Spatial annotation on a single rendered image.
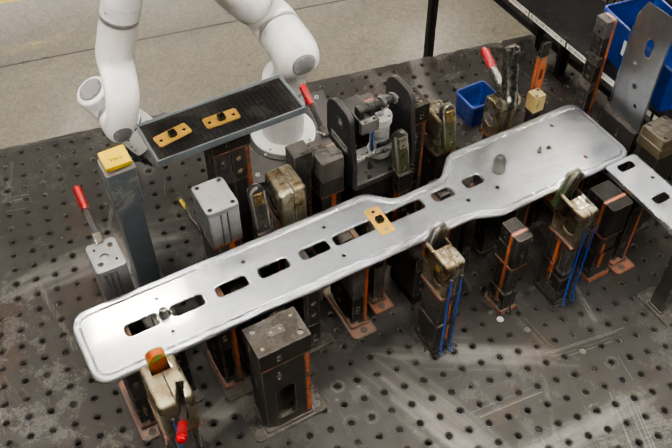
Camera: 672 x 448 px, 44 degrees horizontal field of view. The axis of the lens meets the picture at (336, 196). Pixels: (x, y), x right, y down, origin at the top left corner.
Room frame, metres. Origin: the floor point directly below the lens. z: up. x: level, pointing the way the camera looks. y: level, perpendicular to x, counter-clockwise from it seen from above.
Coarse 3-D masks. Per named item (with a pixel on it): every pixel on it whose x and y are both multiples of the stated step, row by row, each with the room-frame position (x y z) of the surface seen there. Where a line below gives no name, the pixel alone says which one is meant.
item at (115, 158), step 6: (108, 150) 1.34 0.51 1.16; (114, 150) 1.34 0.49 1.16; (120, 150) 1.34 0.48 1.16; (102, 156) 1.32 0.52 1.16; (108, 156) 1.32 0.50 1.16; (114, 156) 1.32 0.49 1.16; (120, 156) 1.32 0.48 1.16; (126, 156) 1.32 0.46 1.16; (102, 162) 1.30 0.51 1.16; (108, 162) 1.30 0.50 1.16; (114, 162) 1.30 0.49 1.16; (120, 162) 1.30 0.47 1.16; (126, 162) 1.30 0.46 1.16; (108, 168) 1.29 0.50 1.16; (114, 168) 1.29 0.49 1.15
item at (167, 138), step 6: (180, 126) 1.42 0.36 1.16; (186, 126) 1.41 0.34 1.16; (168, 132) 1.39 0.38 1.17; (174, 132) 1.39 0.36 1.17; (180, 132) 1.40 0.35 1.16; (186, 132) 1.40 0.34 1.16; (156, 138) 1.38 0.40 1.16; (162, 138) 1.38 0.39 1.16; (168, 138) 1.38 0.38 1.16; (174, 138) 1.38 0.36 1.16; (162, 144) 1.36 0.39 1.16
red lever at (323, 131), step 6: (300, 90) 1.56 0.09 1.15; (306, 90) 1.56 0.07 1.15; (306, 96) 1.54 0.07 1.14; (306, 102) 1.54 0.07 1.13; (312, 102) 1.53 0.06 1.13; (312, 108) 1.52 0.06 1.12; (318, 120) 1.50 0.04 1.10; (318, 126) 1.49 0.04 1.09; (324, 126) 1.49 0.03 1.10; (324, 132) 1.47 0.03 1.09
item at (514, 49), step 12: (504, 48) 1.64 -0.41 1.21; (516, 48) 1.64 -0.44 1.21; (504, 60) 1.63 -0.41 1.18; (516, 60) 1.60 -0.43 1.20; (504, 72) 1.62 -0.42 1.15; (516, 72) 1.63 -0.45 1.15; (504, 84) 1.62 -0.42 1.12; (516, 84) 1.62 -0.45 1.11; (504, 96) 1.61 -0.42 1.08; (516, 96) 1.62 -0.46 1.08
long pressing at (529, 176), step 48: (480, 144) 1.52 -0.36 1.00; (528, 144) 1.52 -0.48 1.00; (576, 144) 1.52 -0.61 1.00; (432, 192) 1.36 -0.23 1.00; (480, 192) 1.36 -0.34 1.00; (528, 192) 1.36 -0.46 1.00; (288, 240) 1.21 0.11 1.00; (384, 240) 1.21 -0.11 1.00; (144, 288) 1.08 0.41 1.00; (192, 288) 1.08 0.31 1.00; (288, 288) 1.08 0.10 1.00; (96, 336) 0.96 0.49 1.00; (144, 336) 0.96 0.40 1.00; (192, 336) 0.96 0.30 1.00
